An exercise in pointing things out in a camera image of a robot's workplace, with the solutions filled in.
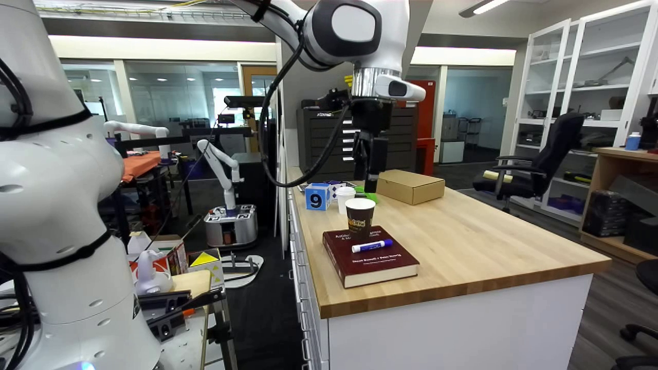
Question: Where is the orange cloth cover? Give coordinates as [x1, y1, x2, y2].
[120, 150, 165, 185]

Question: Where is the blue Expo marker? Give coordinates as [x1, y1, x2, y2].
[350, 236, 396, 256]

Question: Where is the black clamp tool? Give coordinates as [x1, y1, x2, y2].
[140, 288, 231, 346]

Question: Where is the white shelving unit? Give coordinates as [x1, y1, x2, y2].
[512, 0, 658, 153]

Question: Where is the brown paper coffee cup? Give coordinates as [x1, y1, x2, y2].
[343, 197, 378, 243]

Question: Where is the black drawer cabinet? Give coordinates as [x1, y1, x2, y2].
[295, 99, 422, 183]

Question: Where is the black storage box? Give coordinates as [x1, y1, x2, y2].
[581, 192, 629, 238]

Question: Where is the black base cable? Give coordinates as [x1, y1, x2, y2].
[0, 253, 37, 370]

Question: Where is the green tape roll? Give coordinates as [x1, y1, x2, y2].
[351, 183, 379, 205]

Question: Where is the ceiling light strip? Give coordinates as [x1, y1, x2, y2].
[459, 0, 512, 18]

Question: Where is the flat cardboard box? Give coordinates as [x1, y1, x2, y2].
[373, 168, 448, 208]

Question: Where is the yellow block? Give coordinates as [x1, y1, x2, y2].
[186, 252, 222, 276]

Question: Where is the white workbench cabinet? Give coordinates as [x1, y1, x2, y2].
[286, 163, 595, 370]

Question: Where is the white spray bottle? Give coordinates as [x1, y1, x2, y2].
[132, 246, 173, 296]

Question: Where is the black rolling chair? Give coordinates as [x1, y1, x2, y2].
[613, 258, 658, 370]

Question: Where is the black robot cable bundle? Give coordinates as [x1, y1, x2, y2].
[256, 38, 360, 192]

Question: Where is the silver robot base box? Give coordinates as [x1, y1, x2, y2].
[202, 204, 261, 248]

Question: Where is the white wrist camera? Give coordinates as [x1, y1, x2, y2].
[372, 71, 427, 105]

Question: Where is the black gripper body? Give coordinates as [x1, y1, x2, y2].
[350, 94, 396, 142]

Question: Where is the dark red hardcover book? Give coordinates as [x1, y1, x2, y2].
[321, 224, 422, 291]

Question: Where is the red tall cabinet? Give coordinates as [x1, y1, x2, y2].
[408, 79, 437, 178]

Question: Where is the wooden shelf unit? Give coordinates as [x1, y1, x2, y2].
[577, 147, 658, 266]

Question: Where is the black office chair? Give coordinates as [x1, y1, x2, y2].
[470, 111, 588, 208]

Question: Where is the blue cube with number nine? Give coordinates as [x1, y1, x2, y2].
[302, 183, 333, 214]

